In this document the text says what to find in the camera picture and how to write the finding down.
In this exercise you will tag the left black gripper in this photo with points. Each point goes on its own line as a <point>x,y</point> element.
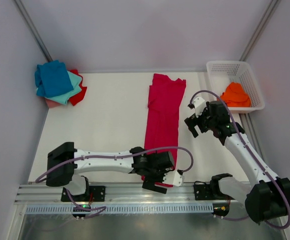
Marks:
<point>149,183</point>

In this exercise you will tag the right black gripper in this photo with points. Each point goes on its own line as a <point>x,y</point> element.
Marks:
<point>193,120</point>

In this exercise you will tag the magenta t shirt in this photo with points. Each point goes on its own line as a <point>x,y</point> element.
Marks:
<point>164,99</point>

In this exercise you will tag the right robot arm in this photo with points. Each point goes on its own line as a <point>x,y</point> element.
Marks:
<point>267,196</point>

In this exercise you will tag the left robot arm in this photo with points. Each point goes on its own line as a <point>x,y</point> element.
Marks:
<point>66,166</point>

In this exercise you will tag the orange t shirt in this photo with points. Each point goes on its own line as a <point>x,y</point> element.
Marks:
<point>235,96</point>

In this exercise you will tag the white plastic basket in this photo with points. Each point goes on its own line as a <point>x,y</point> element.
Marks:
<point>221,73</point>

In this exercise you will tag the right black controller board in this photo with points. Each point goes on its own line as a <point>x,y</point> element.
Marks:
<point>220,210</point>

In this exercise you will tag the black controller board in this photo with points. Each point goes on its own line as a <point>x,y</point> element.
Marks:
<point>220,210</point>
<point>82,211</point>

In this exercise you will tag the left black controller board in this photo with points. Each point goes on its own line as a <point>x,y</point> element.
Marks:
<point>82,211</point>

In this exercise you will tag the red folded t shirt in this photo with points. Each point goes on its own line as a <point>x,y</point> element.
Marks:
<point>74,100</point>

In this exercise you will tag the pink folded t shirt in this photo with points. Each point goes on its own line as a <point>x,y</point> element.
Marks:
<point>51,103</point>

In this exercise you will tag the blue folded t shirt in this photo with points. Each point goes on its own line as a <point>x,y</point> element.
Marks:
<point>52,79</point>

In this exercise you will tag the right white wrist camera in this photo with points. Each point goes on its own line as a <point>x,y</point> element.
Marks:
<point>198,104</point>

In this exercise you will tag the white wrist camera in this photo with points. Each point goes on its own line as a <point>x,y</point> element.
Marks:
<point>198,104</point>
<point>174,178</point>

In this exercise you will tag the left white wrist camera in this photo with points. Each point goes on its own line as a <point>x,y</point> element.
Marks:
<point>174,178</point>

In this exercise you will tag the slotted grey cable duct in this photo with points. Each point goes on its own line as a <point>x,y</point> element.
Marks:
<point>129,208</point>

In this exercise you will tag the aluminium front rail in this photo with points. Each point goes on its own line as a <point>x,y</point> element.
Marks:
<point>114,193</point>

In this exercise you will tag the aluminium rail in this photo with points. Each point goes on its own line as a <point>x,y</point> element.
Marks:
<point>114,193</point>
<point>248,126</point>

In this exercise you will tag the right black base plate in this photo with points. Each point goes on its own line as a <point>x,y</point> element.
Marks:
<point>207,191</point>

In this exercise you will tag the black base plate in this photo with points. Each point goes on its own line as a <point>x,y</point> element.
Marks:
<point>207,191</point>
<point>92,193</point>

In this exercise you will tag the right side aluminium rail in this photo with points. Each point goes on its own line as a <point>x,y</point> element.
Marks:
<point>248,126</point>

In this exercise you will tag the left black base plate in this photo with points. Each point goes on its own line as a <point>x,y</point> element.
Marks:
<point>92,193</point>

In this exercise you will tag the right corner aluminium post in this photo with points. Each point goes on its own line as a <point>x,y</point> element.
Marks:
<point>260,28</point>

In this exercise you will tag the corner aluminium post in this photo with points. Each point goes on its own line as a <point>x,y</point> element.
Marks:
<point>32,29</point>
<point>260,28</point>

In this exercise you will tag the left corner aluminium post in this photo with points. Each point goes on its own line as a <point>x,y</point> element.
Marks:
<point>32,29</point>

